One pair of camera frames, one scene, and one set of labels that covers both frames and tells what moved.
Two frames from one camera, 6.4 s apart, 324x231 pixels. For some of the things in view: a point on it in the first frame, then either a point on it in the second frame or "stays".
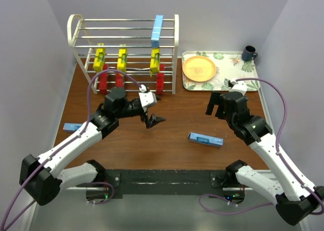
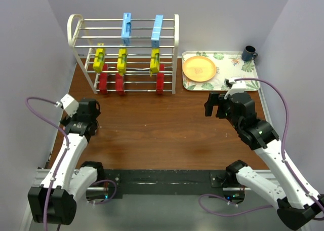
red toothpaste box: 103,80 stays
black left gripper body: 131,110 -> 67,120
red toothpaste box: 119,80 stays
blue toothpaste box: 156,32 stays
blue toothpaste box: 206,140 -> 126,28
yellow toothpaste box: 99,62 stays
